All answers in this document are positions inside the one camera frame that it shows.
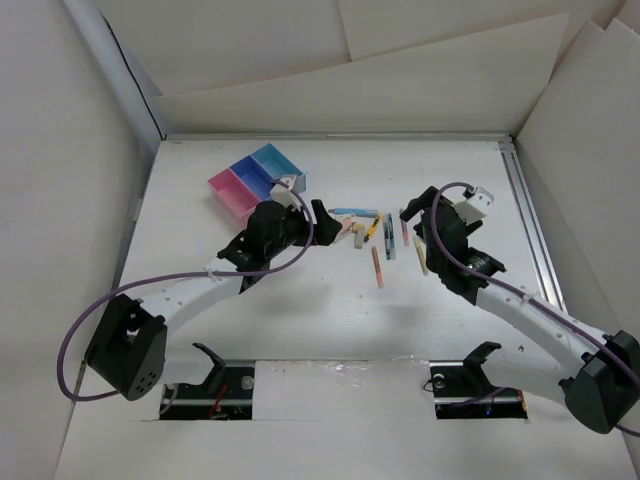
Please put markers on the pink plastic bin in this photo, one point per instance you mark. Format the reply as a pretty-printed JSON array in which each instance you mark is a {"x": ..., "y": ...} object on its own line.
[{"x": 233, "y": 195}]

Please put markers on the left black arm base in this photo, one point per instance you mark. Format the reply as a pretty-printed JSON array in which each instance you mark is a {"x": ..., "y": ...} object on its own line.
[{"x": 200, "y": 385}]

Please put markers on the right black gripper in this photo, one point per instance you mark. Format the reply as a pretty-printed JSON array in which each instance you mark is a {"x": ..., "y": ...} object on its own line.
[{"x": 417, "y": 204}]

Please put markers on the pink beige eraser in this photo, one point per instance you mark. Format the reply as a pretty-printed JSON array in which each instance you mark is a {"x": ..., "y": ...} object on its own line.
[{"x": 346, "y": 227}]

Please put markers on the aluminium rail right side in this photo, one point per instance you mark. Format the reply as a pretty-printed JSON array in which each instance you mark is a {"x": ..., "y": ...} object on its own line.
[{"x": 543, "y": 266}]

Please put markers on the beige eraser block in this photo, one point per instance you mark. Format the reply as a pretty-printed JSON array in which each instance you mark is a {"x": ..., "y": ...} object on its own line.
[{"x": 360, "y": 232}]

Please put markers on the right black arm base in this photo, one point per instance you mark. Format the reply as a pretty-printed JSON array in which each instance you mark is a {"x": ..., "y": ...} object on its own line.
[{"x": 462, "y": 391}]

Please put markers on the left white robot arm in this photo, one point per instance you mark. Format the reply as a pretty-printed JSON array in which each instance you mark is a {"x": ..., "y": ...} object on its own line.
[{"x": 129, "y": 349}]

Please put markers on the cream yellow pen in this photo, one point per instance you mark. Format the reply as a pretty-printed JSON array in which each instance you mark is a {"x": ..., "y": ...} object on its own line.
[{"x": 420, "y": 250}]

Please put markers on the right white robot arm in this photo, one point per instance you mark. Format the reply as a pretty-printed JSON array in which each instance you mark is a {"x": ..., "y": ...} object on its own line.
[{"x": 595, "y": 375}]

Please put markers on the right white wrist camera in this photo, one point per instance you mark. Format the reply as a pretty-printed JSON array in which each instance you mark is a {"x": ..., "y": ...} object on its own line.
[{"x": 475, "y": 206}]

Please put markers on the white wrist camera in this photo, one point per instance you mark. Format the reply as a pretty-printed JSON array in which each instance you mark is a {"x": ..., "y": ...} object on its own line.
[
  {"x": 284, "y": 191},
  {"x": 475, "y": 206}
]

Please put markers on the light blue plastic bin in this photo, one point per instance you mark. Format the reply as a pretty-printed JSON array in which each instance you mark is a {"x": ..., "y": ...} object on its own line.
[{"x": 277, "y": 165}]

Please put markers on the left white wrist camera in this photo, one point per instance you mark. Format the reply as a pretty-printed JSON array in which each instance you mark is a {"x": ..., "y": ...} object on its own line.
[{"x": 284, "y": 191}]

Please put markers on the dark blue plastic bin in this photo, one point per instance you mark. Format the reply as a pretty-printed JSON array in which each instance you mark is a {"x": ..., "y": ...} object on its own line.
[{"x": 254, "y": 176}]

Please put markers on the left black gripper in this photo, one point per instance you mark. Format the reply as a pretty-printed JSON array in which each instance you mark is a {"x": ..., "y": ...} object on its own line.
[{"x": 325, "y": 228}]

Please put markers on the orange pink pen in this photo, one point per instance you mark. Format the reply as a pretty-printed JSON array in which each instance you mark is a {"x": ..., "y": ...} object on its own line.
[{"x": 377, "y": 267}]

